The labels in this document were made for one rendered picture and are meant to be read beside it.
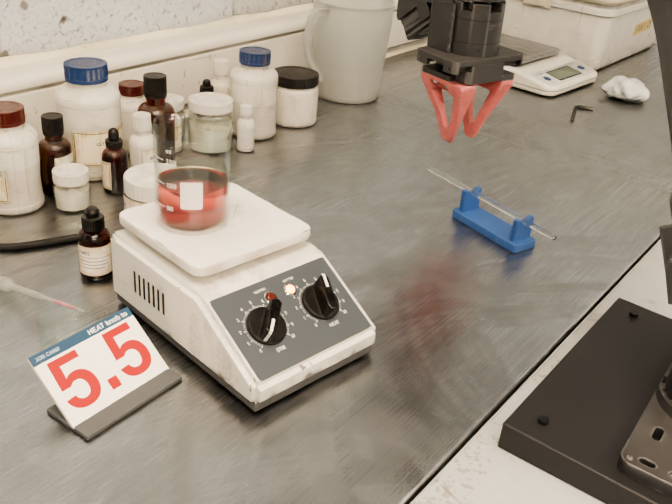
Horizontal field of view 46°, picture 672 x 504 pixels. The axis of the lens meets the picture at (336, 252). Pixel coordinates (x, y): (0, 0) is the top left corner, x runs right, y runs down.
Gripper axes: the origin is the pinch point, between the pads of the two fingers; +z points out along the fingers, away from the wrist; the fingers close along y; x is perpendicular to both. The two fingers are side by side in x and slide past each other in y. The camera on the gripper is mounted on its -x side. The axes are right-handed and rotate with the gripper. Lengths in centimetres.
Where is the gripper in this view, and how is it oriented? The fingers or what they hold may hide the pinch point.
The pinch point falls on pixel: (459, 131)
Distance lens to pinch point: 91.1
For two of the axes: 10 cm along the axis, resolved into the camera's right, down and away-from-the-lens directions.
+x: 5.7, 4.2, -7.1
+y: -8.2, 2.2, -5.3
